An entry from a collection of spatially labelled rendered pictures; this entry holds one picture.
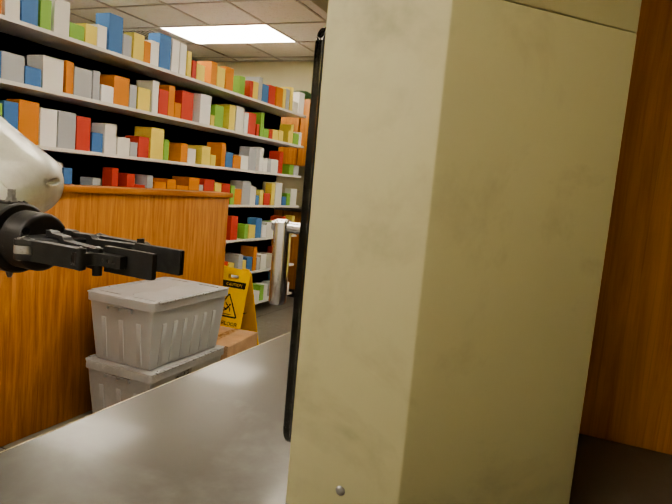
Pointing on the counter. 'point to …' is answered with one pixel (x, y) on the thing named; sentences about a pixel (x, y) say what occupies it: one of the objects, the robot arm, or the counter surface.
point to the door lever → (284, 228)
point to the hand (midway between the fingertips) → (146, 261)
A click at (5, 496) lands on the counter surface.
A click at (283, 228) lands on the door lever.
